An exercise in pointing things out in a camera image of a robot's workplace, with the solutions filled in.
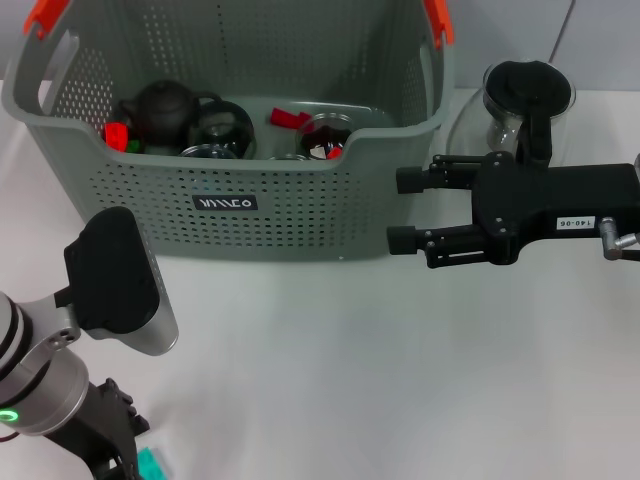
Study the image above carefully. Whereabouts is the teal toy plate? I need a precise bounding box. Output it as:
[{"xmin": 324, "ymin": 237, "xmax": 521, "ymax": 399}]
[{"xmin": 136, "ymin": 446, "xmax": 167, "ymax": 480}]

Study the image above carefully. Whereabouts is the thin grey wall cable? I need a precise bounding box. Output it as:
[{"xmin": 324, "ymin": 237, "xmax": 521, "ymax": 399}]
[{"xmin": 548, "ymin": 0, "xmax": 575, "ymax": 64}]

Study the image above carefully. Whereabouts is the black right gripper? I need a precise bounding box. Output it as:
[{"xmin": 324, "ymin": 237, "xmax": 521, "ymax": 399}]
[{"xmin": 386, "ymin": 151, "xmax": 640, "ymax": 270}]

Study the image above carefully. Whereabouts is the dark red long brick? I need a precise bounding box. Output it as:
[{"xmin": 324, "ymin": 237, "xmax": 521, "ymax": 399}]
[{"xmin": 270, "ymin": 107, "xmax": 314, "ymax": 130}]

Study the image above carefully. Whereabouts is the black clay teapot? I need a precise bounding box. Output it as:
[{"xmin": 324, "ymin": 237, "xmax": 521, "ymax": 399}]
[{"xmin": 117, "ymin": 79, "xmax": 224, "ymax": 147}]

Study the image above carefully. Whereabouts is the red sloped toy brick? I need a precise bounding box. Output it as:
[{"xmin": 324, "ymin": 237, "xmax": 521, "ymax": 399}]
[{"xmin": 103, "ymin": 121, "xmax": 130, "ymax": 151}]

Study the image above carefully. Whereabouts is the orange bin handle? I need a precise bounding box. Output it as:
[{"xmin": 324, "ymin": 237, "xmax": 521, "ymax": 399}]
[{"xmin": 24, "ymin": 0, "xmax": 455, "ymax": 49}]

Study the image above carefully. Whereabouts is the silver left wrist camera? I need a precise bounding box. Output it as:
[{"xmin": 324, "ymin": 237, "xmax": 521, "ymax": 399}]
[{"xmin": 53, "ymin": 206, "xmax": 180, "ymax": 357}]

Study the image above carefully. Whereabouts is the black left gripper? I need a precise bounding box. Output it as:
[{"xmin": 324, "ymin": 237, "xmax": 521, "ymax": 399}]
[{"xmin": 43, "ymin": 377, "xmax": 151, "ymax": 480}]

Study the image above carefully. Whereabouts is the grey perforated storage bin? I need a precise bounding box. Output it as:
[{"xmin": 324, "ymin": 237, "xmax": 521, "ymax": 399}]
[{"xmin": 2, "ymin": 0, "xmax": 455, "ymax": 262}]

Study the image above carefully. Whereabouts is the right gripper cable connector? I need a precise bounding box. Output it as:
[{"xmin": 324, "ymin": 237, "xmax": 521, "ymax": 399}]
[{"xmin": 598, "ymin": 216, "xmax": 640, "ymax": 262}]

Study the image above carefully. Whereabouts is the glass teapot black lid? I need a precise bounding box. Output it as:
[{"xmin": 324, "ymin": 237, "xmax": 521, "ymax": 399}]
[{"xmin": 444, "ymin": 59, "xmax": 577, "ymax": 166}]

